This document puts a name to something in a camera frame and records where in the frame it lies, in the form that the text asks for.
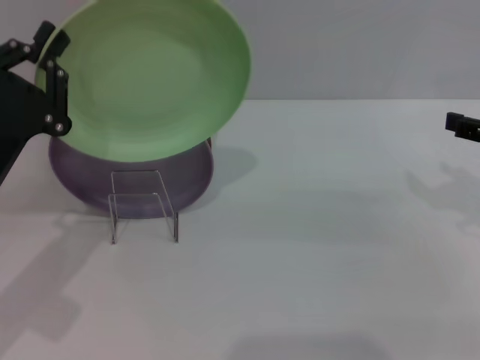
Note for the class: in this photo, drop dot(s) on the lilac plate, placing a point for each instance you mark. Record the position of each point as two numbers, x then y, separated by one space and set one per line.
93 180

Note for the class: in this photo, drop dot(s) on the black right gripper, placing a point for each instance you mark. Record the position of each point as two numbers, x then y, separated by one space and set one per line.
471 129

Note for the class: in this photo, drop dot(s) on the clear acrylic plate rack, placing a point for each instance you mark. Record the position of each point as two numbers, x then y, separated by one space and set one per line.
176 228

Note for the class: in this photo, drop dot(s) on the light green plate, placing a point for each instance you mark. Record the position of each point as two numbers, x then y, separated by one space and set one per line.
150 82

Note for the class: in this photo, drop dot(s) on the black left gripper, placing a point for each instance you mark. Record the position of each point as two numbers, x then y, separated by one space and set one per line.
18 108

